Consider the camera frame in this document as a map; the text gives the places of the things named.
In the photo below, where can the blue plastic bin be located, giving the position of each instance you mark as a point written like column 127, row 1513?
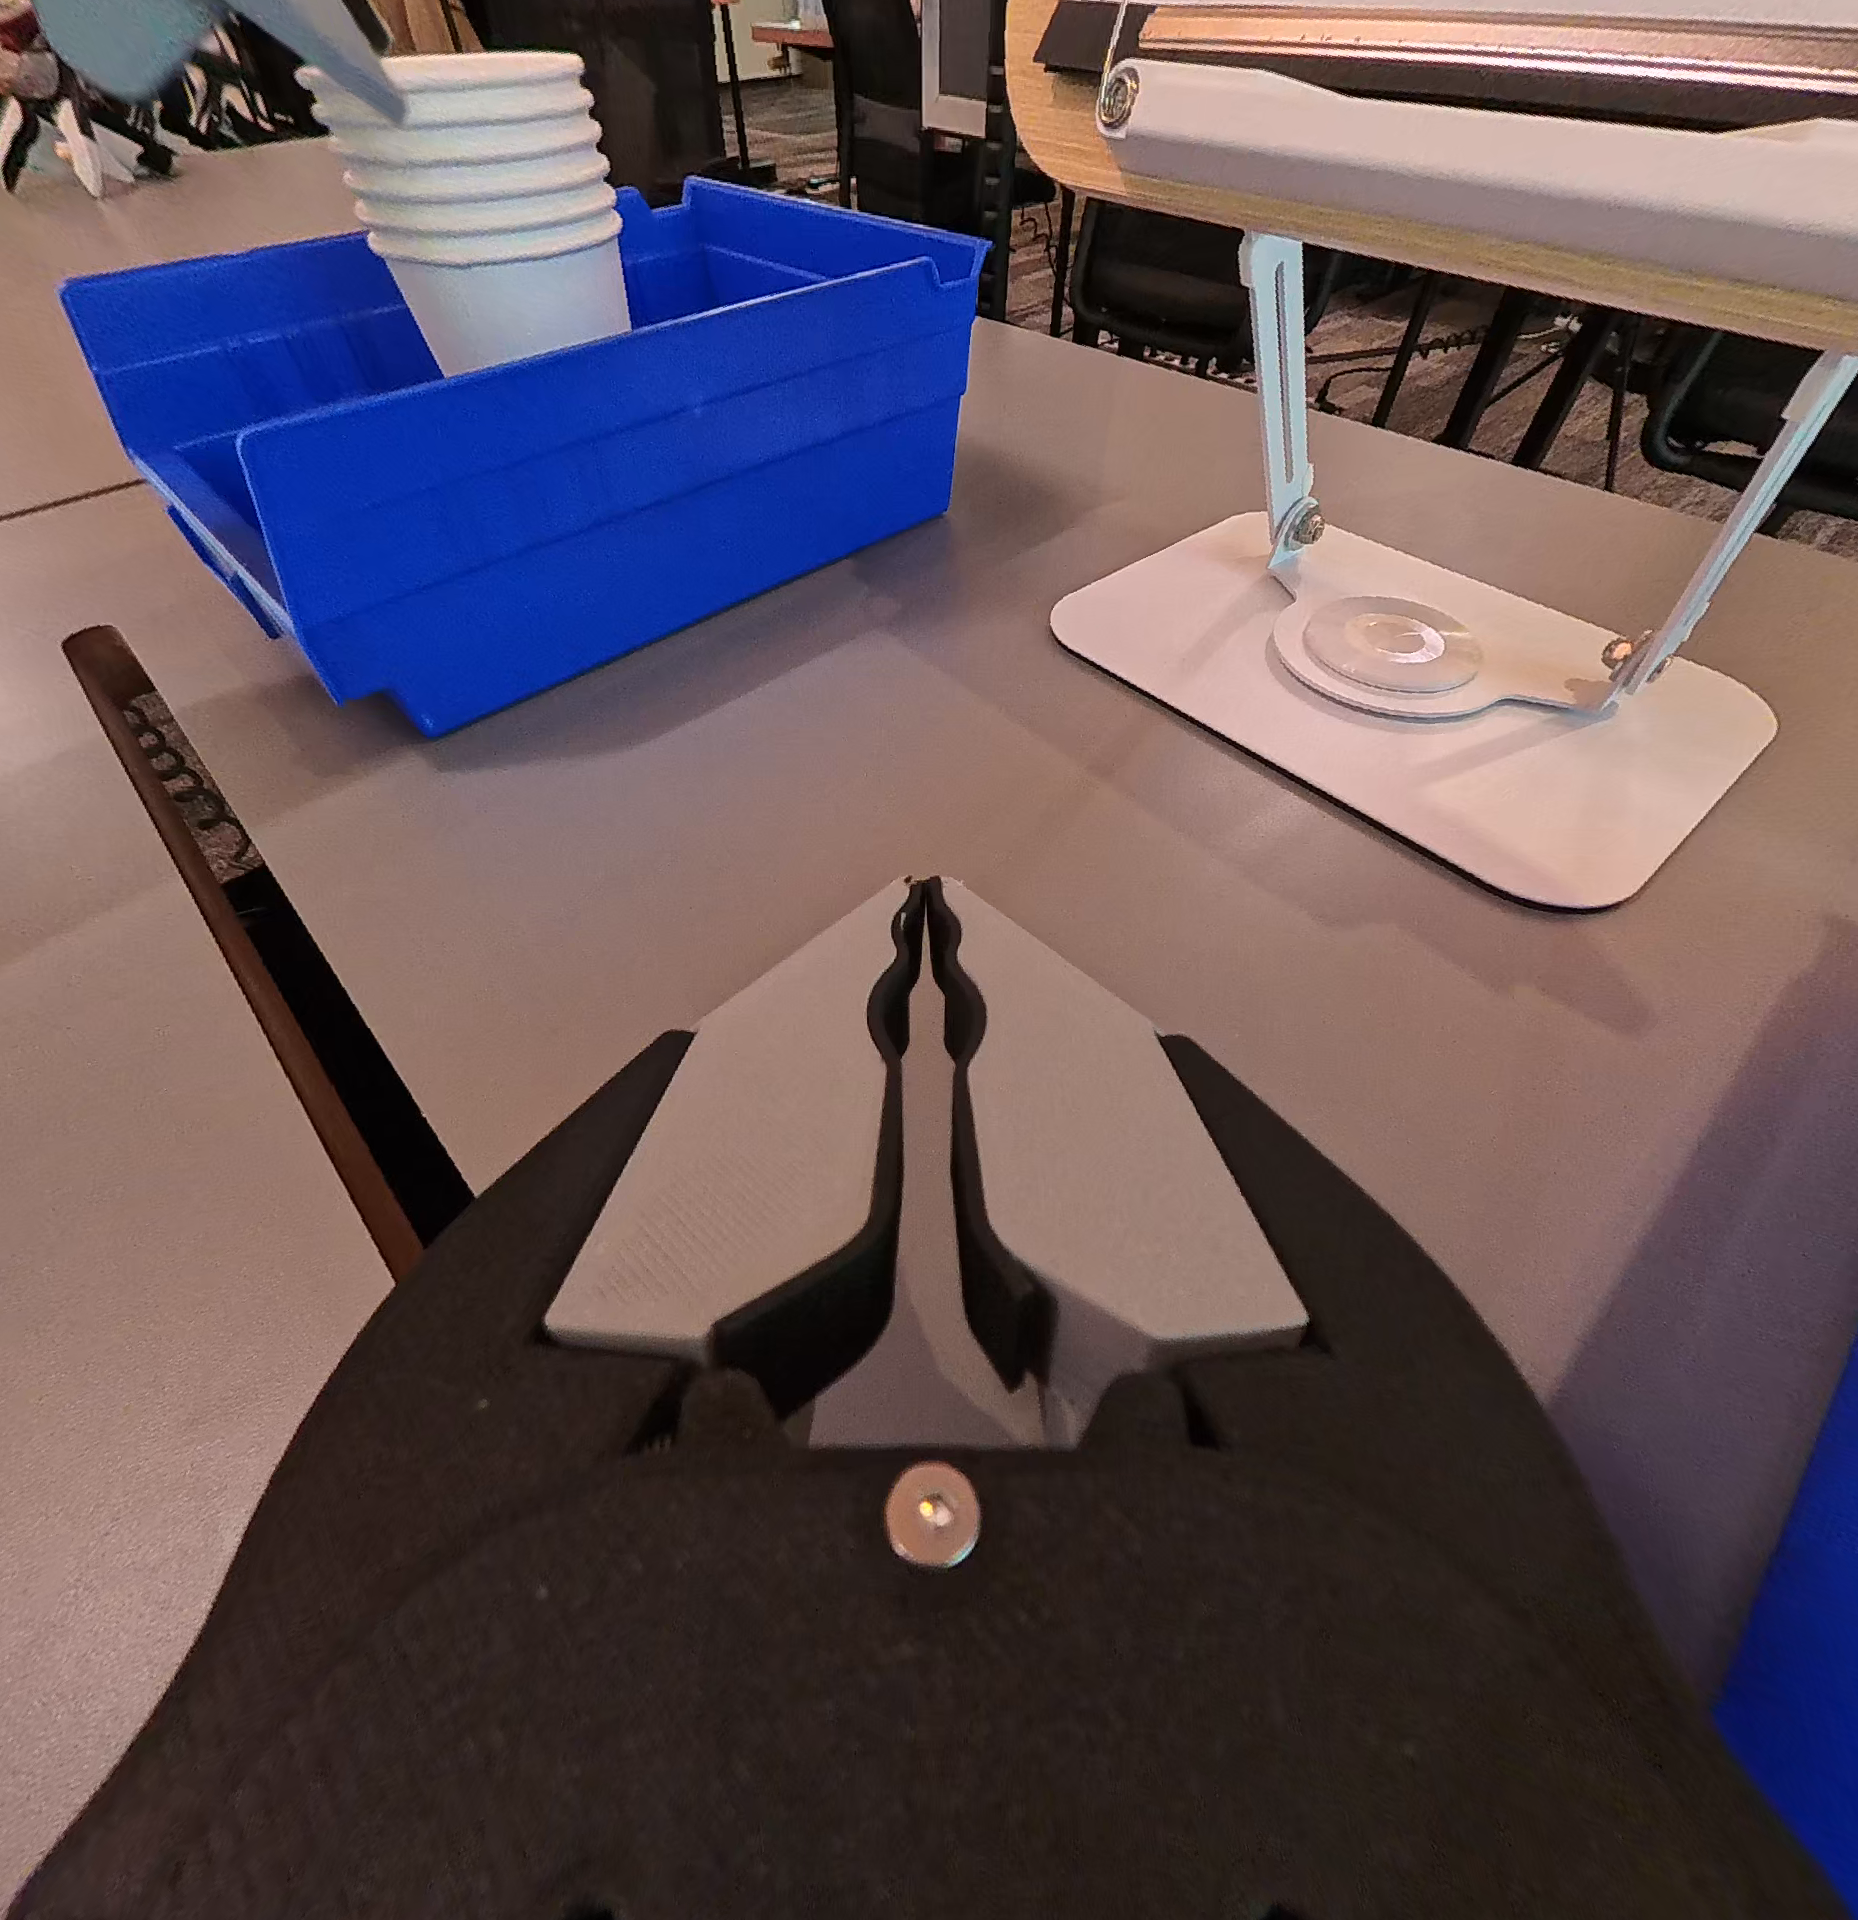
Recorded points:
column 570, row 540
column 1831, row 1576

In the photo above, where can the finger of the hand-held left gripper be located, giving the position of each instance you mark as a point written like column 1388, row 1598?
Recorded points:
column 322, row 45
column 127, row 38

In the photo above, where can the white and wood document stand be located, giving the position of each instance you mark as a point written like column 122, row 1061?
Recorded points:
column 1469, row 779

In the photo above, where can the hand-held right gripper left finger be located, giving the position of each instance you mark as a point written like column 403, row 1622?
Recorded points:
column 704, row 1200

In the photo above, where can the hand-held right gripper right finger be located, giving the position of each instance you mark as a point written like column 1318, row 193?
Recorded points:
column 1139, row 1200

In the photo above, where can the stack of nested white cups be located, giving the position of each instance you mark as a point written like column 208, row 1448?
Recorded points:
column 525, row 299

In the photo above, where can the black office chair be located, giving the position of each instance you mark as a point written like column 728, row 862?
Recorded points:
column 1168, row 287
column 1770, row 422

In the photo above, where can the black backing board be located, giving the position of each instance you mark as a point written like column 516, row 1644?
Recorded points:
column 1619, row 102

